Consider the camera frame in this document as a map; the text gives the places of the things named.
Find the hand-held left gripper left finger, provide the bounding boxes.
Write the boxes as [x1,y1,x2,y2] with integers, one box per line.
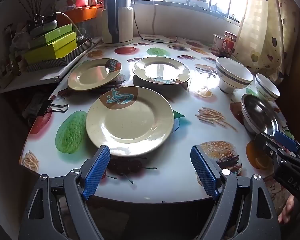
[19,144,111,240]

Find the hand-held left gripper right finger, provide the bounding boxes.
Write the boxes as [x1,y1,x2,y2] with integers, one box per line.
[190,145,282,240]

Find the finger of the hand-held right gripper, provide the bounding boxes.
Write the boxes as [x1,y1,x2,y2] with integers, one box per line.
[255,132,289,165]
[274,130,300,162]

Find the stainless steel bowl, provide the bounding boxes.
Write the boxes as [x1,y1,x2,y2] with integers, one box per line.
[241,94,283,137]

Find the small white striped bowl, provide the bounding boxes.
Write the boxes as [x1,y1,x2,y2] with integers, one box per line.
[254,73,281,102]

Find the beige plate with brown patch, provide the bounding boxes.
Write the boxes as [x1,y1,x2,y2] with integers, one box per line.
[132,56,191,85]
[86,86,175,157]
[67,58,122,91]

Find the large white striped bowl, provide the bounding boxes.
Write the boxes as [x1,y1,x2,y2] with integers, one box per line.
[215,56,254,94]

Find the person's right hand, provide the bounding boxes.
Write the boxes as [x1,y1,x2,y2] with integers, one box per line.
[277,194,300,224]

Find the large black binder clip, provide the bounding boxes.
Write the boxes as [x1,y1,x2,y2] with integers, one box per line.
[37,99,69,117]

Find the glass jar with red label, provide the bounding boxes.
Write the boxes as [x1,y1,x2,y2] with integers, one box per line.
[221,31,238,58]

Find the white plastic tub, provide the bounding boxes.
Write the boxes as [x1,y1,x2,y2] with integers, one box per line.
[212,34,225,53]

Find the cream heart print curtain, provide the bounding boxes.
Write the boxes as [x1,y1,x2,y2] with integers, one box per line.
[234,0,300,85]

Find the zigzag pattern box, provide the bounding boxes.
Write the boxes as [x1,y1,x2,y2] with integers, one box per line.
[20,39,93,73]

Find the lime green box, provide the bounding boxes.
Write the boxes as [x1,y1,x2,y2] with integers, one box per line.
[34,23,73,40]
[27,31,77,50]
[23,40,78,65]

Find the cream electric kettle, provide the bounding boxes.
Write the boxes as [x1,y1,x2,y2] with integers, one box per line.
[101,0,135,47]

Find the grey oval device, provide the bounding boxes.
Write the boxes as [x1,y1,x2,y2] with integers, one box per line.
[29,19,58,37]

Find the orange plastic tray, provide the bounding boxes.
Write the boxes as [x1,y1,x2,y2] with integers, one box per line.
[56,4,103,24]

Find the dried twigs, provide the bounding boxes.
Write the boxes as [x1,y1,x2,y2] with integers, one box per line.
[13,0,45,23]

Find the white cable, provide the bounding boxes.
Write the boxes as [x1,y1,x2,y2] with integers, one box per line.
[52,12,82,39]

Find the black power cable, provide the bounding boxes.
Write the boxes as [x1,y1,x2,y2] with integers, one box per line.
[132,0,178,43]

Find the grey cable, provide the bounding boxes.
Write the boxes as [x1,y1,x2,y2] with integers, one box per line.
[151,0,157,36]

